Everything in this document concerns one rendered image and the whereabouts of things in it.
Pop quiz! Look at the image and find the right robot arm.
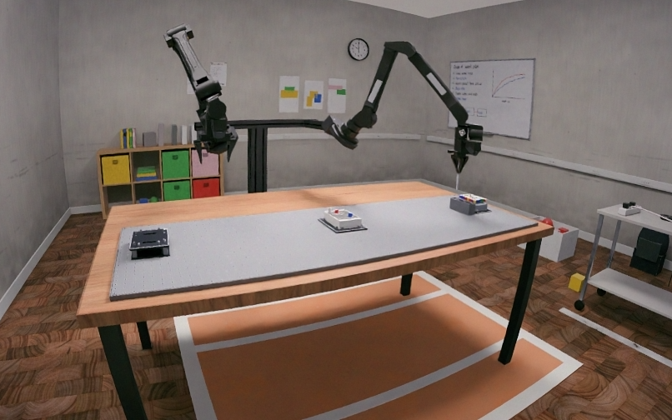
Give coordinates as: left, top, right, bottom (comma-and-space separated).
164, 23, 235, 138

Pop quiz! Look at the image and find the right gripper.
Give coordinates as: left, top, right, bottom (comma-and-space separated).
193, 133, 236, 164

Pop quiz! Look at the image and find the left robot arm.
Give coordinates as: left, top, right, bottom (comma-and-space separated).
334, 41, 483, 156

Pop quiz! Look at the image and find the white tube rack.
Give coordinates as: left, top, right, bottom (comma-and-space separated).
324, 209, 362, 229

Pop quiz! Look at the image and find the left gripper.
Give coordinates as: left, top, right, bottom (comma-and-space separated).
448, 138, 471, 173

